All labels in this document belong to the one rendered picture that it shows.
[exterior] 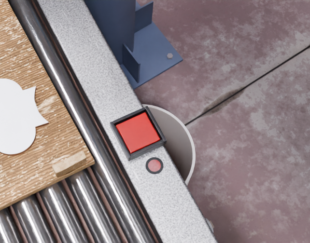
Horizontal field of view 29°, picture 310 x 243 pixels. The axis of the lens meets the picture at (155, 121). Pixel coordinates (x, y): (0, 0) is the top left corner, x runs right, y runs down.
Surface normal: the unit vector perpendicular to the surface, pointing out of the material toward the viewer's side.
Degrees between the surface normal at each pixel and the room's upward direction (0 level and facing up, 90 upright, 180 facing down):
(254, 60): 0
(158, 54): 0
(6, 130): 0
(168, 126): 87
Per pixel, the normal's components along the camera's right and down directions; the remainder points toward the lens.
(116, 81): 0.05, -0.40
